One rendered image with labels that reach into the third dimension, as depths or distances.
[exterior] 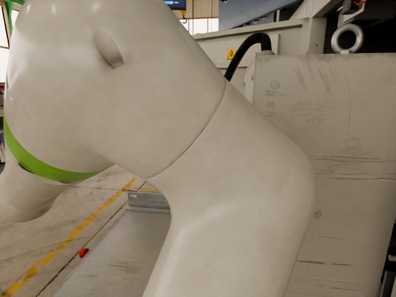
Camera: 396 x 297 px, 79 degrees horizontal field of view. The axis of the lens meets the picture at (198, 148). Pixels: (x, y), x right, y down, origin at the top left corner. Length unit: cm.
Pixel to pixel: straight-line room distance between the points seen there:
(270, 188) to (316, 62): 24
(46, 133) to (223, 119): 12
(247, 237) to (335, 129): 26
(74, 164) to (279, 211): 16
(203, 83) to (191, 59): 2
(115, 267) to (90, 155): 63
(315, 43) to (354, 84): 57
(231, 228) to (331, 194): 27
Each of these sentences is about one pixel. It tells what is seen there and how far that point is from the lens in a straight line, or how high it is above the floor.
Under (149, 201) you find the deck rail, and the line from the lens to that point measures 106.
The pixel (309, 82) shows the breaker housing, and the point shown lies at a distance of 38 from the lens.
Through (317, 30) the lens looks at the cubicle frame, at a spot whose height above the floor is 153.
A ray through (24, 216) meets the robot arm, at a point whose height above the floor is 112.
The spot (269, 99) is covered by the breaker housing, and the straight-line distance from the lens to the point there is 37.
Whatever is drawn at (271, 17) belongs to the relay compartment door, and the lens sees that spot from 177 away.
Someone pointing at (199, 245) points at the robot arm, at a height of 124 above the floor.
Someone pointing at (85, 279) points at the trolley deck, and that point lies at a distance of 79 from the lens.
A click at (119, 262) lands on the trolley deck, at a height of 85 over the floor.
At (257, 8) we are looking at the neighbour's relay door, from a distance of 125.
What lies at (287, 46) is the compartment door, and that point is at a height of 150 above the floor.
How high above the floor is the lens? 135
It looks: 14 degrees down
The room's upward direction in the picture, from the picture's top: straight up
